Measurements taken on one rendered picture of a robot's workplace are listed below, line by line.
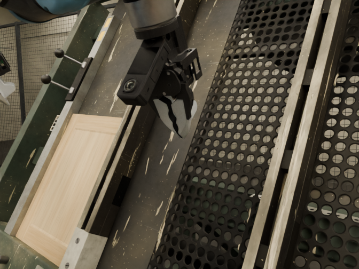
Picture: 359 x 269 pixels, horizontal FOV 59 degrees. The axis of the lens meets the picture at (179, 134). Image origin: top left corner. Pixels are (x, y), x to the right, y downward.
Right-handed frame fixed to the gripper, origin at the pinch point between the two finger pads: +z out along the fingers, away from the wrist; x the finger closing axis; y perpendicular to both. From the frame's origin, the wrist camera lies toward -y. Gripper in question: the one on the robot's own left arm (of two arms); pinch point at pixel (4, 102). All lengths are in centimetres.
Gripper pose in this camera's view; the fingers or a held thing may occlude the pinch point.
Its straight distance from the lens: 115.3
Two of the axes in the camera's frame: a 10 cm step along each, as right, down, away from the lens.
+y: 8.4, -4.8, 2.6
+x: -4.6, -3.6, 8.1
